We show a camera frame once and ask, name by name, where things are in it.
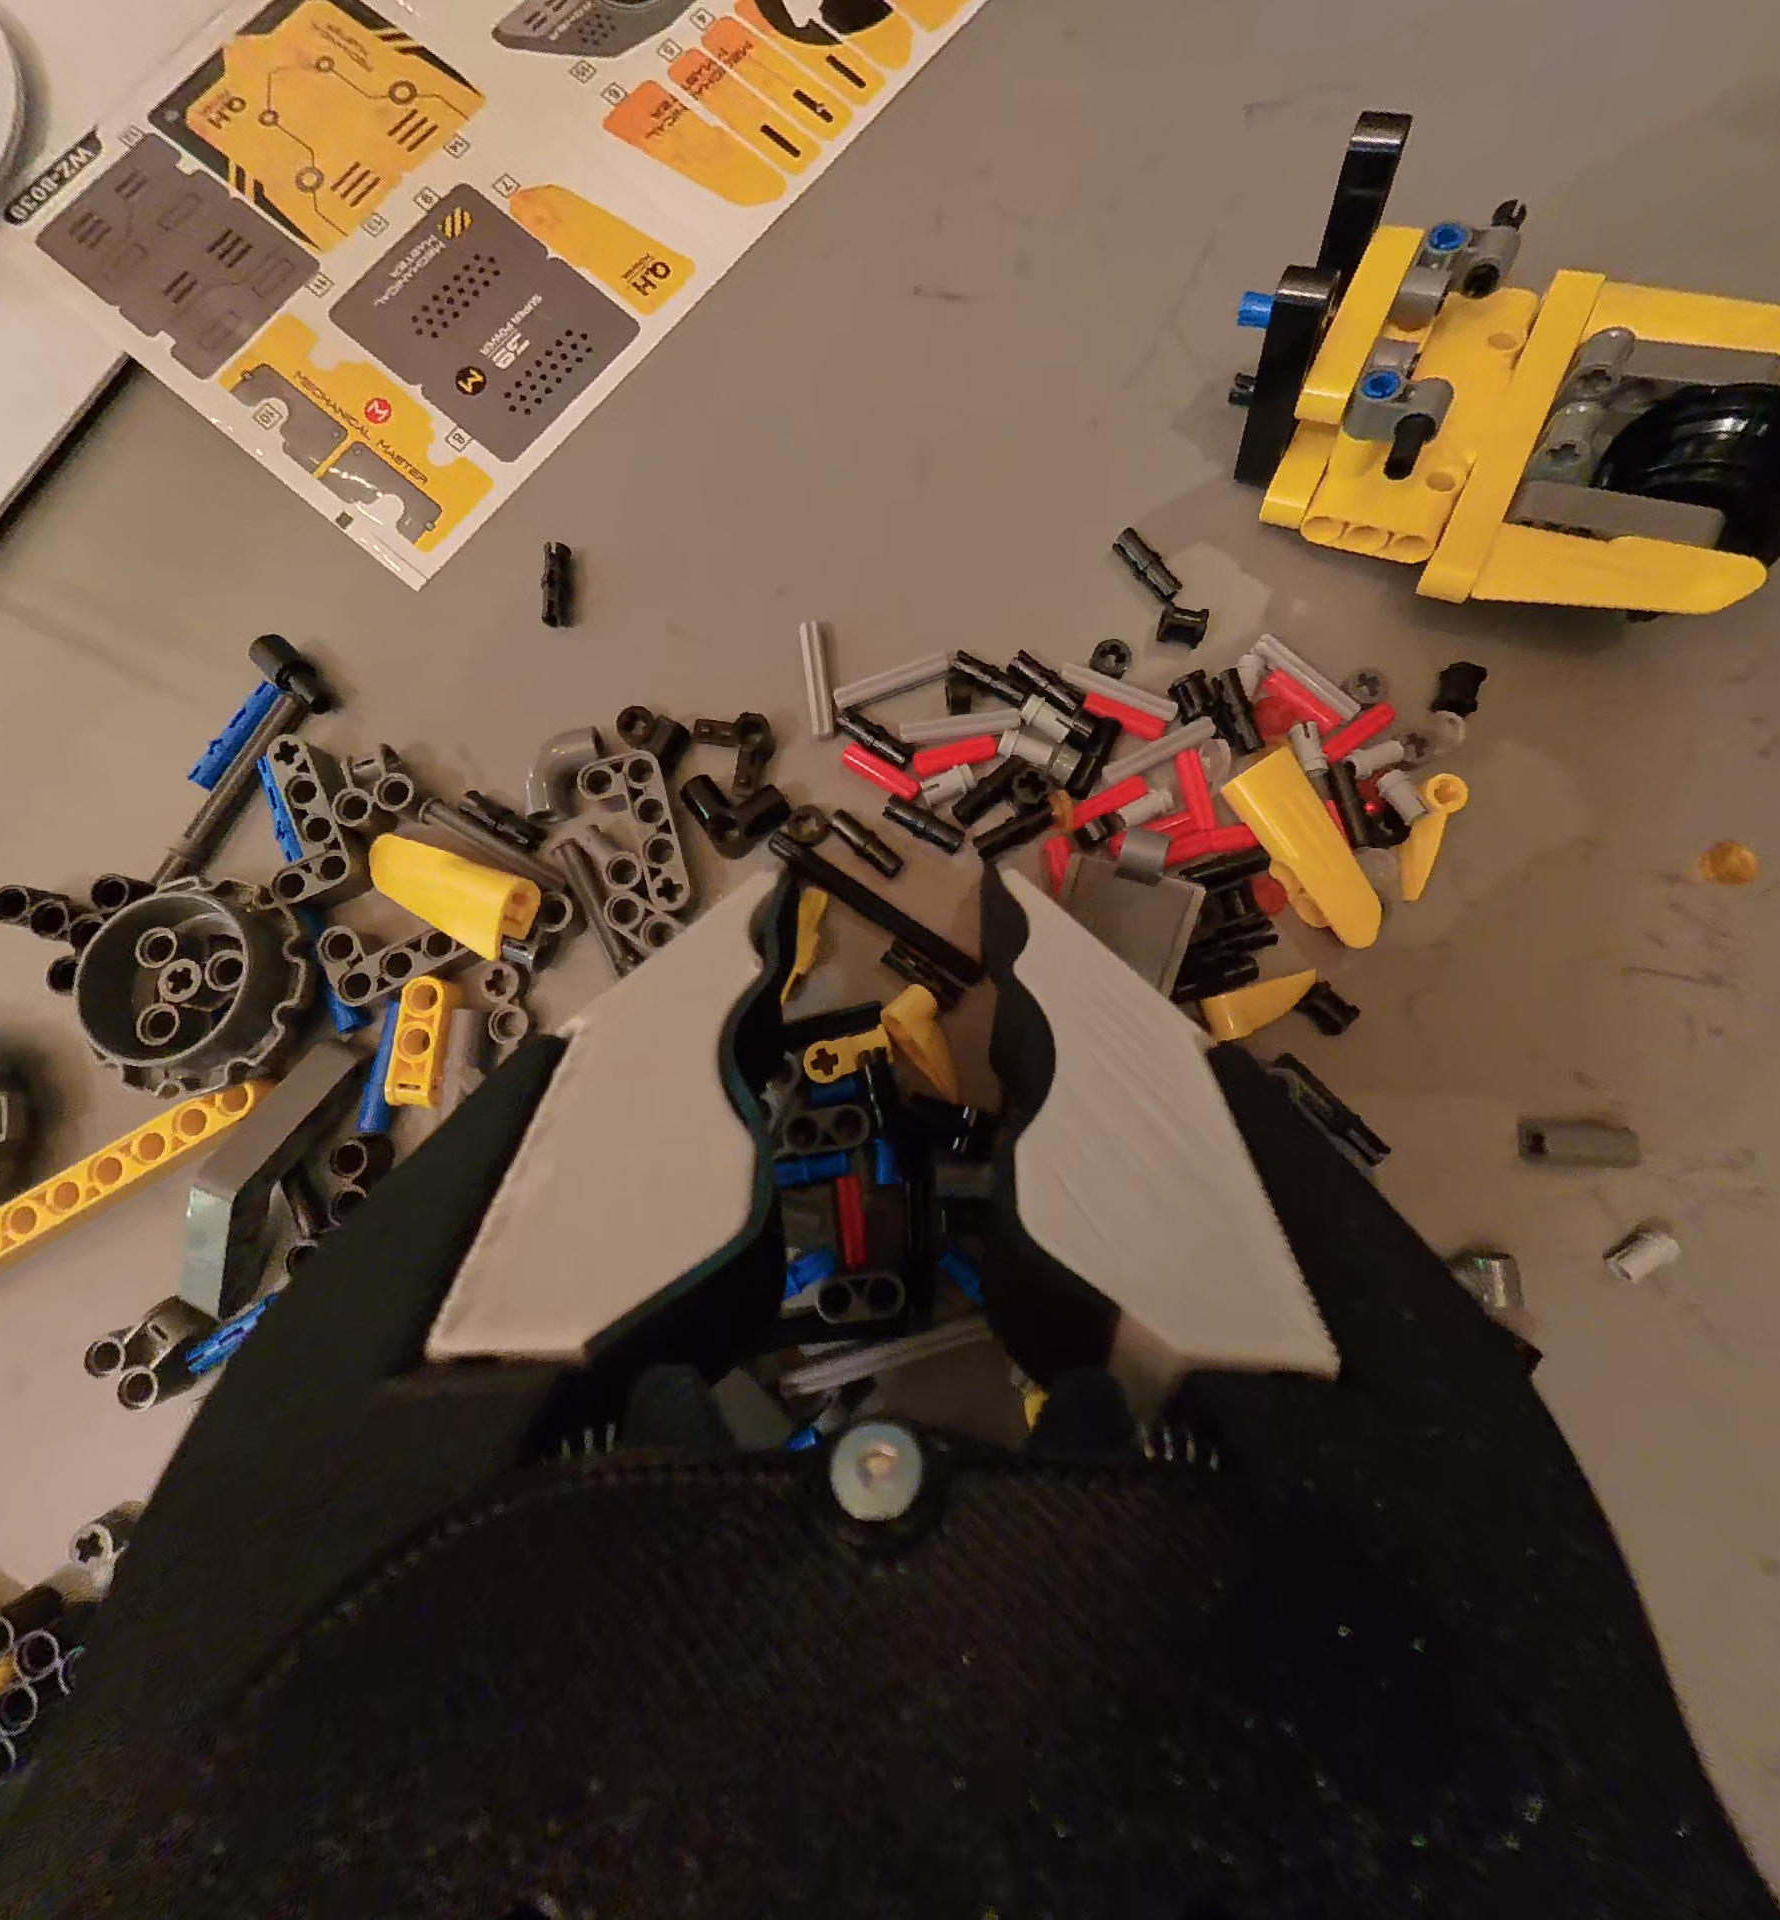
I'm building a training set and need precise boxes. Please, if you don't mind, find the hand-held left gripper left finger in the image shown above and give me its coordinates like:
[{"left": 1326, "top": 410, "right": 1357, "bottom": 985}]
[{"left": 425, "top": 870, "right": 780, "bottom": 1374}]

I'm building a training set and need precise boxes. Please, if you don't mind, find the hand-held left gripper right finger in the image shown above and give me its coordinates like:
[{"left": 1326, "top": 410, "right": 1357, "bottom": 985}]
[{"left": 981, "top": 862, "right": 1340, "bottom": 1414}]

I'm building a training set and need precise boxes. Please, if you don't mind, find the pile of small toy building parts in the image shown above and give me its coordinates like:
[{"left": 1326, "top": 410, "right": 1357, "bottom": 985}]
[{"left": 0, "top": 525, "right": 1492, "bottom": 1801}]

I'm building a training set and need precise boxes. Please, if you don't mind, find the yellow toy wheel fork assembly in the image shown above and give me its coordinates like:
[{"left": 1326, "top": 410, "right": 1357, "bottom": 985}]
[{"left": 1226, "top": 109, "right": 1780, "bottom": 619}]

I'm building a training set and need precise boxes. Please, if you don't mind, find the long yellow holed beam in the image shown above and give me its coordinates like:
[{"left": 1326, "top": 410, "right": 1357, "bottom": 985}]
[{"left": 0, "top": 1076, "right": 264, "bottom": 1305}]

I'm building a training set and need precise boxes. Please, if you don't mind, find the yellow grey sticker sheet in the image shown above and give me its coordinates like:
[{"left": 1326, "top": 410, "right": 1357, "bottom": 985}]
[{"left": 0, "top": 0, "right": 988, "bottom": 595}]

